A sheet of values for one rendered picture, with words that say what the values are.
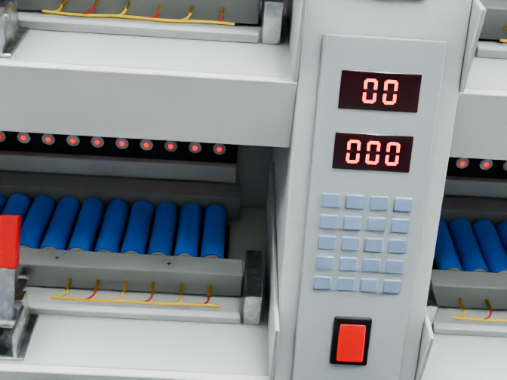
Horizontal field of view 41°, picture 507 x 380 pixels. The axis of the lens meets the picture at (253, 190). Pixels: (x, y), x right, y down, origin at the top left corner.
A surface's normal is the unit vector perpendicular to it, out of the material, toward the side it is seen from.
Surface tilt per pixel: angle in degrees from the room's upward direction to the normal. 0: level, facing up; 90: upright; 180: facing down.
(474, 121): 109
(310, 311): 90
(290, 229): 90
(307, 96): 90
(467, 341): 19
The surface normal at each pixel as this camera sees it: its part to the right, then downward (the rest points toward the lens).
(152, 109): 0.00, 0.58
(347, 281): 0.01, 0.29
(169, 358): 0.07, -0.81
